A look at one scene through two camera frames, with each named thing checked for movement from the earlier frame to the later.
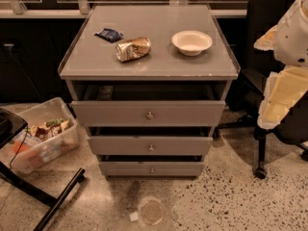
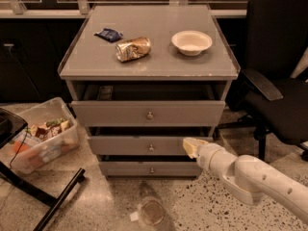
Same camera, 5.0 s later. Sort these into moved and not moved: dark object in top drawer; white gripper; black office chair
Moved: white gripper
Not moved: dark object in top drawer; black office chair
